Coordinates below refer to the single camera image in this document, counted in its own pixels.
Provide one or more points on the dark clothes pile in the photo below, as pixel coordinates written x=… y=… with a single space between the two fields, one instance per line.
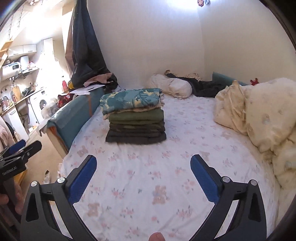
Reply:
x=201 y=88

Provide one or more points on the olive green folded pants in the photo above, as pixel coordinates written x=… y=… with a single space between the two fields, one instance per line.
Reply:
x=138 y=118

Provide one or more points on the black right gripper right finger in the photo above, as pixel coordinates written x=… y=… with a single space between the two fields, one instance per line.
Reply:
x=249 y=219

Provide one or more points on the teal bed frame side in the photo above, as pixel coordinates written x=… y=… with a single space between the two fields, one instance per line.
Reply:
x=66 y=123

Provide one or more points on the cream pillow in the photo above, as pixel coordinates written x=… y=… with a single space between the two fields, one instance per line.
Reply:
x=173 y=86

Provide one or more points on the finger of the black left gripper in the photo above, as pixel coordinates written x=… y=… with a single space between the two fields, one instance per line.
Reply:
x=27 y=151
x=6 y=152

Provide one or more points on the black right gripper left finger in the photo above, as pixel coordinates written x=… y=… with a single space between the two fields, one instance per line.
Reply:
x=38 y=221

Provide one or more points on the white microwave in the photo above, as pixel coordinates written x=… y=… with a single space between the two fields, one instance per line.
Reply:
x=15 y=68

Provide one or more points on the red bottle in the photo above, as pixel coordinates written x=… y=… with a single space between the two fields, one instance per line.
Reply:
x=65 y=86

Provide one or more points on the teal yellow patterned pants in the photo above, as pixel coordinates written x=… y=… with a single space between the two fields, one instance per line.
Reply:
x=130 y=99

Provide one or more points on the white floral bed sheet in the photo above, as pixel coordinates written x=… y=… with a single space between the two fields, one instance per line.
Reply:
x=138 y=190

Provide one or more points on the dark grey folded pants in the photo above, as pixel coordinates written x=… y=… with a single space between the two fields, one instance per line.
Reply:
x=135 y=138

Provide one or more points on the cream crumpled duvet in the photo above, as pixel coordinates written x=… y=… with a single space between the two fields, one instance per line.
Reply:
x=266 y=114

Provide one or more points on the person's left hand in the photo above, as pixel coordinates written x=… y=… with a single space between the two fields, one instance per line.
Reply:
x=11 y=190

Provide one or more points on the white papers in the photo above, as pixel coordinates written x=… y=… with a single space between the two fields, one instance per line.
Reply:
x=86 y=90

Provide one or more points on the white washing machine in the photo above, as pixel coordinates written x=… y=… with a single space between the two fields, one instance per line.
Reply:
x=38 y=101

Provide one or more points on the dark hanging curtain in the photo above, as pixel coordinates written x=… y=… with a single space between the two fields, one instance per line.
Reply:
x=83 y=55

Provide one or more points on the red plush toy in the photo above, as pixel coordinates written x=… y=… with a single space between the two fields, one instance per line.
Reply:
x=254 y=82

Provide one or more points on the person's right hand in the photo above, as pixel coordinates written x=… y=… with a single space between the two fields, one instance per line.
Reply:
x=157 y=236

